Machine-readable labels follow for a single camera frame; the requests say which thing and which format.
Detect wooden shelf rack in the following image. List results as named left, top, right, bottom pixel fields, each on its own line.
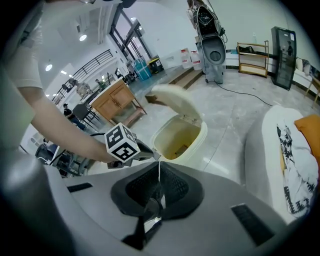
left=236, top=40, right=270, bottom=79

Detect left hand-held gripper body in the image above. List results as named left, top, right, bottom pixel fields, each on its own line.
left=104, top=122, right=141, bottom=170

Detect wooden platform steps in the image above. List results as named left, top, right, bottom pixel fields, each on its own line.
left=168, top=66, right=203, bottom=90

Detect black mezzanine railing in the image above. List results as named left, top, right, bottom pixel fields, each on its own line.
left=52, top=49, right=112, bottom=101

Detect cream lidded trash bin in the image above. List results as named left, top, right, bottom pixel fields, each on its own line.
left=144, top=83, right=208, bottom=166

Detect wooden vanity cabinet white sink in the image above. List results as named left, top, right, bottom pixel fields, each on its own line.
left=91, top=78, right=147, bottom=127

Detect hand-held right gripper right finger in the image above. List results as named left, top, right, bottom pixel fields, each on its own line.
left=149, top=161, right=287, bottom=251

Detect black white patterned blanket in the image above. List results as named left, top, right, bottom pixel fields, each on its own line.
left=276, top=119, right=320, bottom=216

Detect white round lounge seat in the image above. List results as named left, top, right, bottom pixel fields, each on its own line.
left=243, top=104, right=320, bottom=226

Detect small wooden table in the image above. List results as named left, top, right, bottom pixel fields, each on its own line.
left=303, top=74, right=320, bottom=106

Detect blue barrel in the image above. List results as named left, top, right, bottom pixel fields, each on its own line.
left=133, top=58, right=152, bottom=81

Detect black and grey standing machine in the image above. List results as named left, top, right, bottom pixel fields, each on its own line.
left=187, top=0, right=228, bottom=85

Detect clear water jug red label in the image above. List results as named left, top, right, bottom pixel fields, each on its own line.
left=190, top=50, right=203, bottom=71
left=180, top=48, right=193, bottom=70

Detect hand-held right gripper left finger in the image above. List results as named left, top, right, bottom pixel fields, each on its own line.
left=64, top=161, right=160, bottom=242

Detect black floor cable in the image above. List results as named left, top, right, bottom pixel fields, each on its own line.
left=204, top=78, right=273, bottom=107

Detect black bin yellow lid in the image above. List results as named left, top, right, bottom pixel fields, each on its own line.
left=147, top=56, right=165, bottom=75

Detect black framed glass doors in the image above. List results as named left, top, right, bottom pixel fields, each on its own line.
left=109, top=4, right=153, bottom=66

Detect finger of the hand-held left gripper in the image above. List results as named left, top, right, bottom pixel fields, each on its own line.
left=136, top=140, right=161, bottom=161

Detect black glass door cabinet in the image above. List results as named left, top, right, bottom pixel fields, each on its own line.
left=270, top=26, right=298, bottom=91

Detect person's left forearm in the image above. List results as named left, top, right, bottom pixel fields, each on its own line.
left=31, top=86, right=118, bottom=163

